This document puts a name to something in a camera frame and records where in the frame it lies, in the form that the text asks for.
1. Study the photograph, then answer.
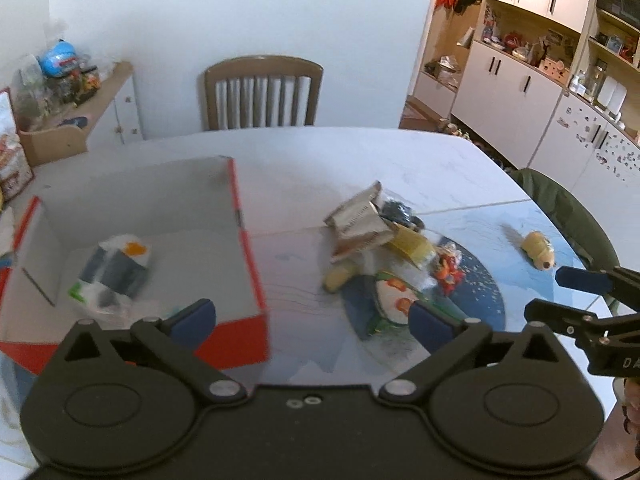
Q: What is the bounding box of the red cardboard box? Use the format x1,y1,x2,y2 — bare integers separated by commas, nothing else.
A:
1,156,269,374

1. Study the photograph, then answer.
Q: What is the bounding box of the hotdog plush toy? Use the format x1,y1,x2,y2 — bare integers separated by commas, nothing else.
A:
521,231,555,271

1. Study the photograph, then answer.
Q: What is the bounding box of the cream yellow candle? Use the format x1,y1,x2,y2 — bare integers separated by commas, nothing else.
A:
322,260,360,294

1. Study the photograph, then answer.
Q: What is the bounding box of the red white snack bag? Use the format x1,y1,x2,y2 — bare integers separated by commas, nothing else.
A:
0,87,34,202

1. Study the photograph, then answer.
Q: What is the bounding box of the yellow small box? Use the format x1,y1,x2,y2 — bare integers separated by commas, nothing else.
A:
386,224,436,269

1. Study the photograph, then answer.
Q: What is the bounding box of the white sideboard cabinet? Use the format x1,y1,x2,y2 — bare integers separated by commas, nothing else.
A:
18,60,146,167

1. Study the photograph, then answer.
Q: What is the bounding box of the green jacket on chair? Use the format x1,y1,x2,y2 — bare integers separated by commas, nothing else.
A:
510,169,620,271

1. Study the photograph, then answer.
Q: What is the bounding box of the white tissue pack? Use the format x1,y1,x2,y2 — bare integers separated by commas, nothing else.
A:
68,234,152,320

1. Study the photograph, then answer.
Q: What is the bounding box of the white wall cabinet unit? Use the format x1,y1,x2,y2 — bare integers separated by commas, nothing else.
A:
412,0,640,201

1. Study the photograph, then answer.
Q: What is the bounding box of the silver foil snack bag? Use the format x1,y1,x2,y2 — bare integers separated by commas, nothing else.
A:
323,181,396,263

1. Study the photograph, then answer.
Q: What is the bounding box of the wooden dining chair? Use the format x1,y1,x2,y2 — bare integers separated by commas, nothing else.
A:
203,55,323,131

